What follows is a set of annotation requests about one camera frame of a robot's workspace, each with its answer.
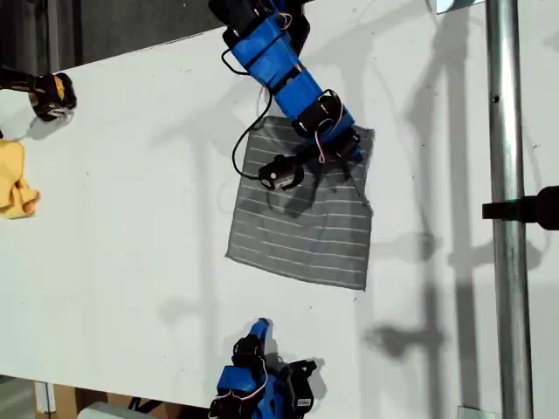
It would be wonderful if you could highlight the steel post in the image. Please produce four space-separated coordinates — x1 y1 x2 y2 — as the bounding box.
483 0 536 419

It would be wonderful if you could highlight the black clamp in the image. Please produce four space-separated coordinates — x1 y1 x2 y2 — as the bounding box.
481 185 559 232

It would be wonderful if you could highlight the grey striped towel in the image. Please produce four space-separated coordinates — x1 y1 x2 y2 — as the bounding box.
224 113 376 292

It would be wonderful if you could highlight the black yellow power tool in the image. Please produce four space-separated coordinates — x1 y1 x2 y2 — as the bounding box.
0 65 79 123

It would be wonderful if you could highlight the black camera cable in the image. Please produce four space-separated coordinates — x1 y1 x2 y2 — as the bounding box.
220 46 277 181

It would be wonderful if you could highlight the yellow cloth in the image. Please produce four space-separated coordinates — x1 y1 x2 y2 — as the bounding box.
0 138 41 221

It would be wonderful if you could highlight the white plastic container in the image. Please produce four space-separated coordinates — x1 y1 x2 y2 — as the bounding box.
77 400 135 419

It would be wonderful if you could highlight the black camera stalk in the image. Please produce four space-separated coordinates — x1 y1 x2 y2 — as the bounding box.
296 146 337 169

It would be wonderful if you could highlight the black camera box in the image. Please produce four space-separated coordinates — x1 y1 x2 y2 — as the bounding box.
258 153 306 192
287 360 319 410

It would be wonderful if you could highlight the white table leg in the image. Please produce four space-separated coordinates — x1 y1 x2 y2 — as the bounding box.
33 381 57 415

